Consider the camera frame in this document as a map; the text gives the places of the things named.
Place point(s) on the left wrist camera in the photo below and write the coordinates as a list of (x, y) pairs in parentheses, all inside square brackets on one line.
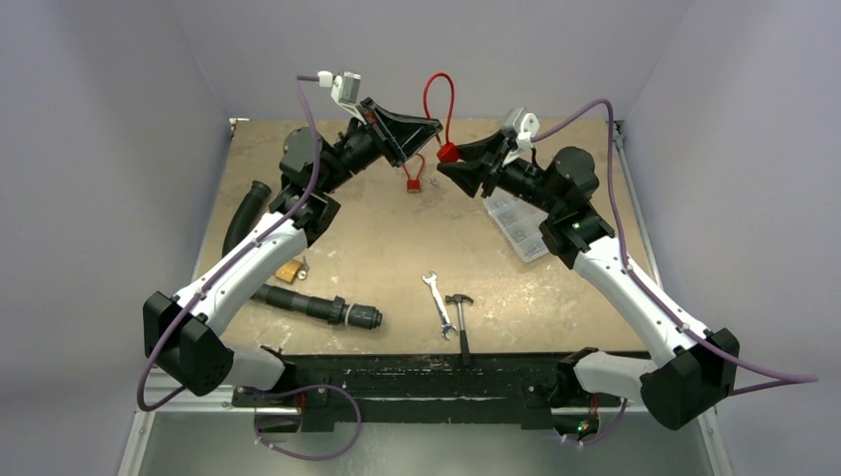
[(344, 88)]

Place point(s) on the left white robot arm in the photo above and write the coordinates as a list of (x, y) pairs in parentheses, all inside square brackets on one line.
[(182, 332)]

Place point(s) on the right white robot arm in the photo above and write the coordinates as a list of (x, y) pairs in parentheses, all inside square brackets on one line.
[(689, 368)]

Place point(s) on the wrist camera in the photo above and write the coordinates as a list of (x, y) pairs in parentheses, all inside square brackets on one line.
[(519, 128), (344, 88)]

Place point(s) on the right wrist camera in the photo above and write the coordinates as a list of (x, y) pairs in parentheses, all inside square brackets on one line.
[(519, 128)]

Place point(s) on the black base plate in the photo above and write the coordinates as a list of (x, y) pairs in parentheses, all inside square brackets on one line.
[(497, 388)]

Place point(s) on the clear plastic screw box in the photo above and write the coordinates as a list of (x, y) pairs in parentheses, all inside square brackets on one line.
[(519, 222)]

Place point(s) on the silver wrench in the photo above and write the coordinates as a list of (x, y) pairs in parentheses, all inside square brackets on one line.
[(446, 325)]

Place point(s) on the black handled hammer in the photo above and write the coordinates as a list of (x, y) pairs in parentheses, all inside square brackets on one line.
[(460, 300)]

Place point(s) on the small red cable padlock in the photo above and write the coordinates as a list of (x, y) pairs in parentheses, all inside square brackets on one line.
[(413, 179)]

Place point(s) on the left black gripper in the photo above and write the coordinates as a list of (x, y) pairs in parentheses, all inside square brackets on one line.
[(396, 137)]

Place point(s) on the brass padlock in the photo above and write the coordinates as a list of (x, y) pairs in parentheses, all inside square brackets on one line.
[(293, 270)]

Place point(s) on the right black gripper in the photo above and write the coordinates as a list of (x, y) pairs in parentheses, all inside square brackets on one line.
[(493, 165)]

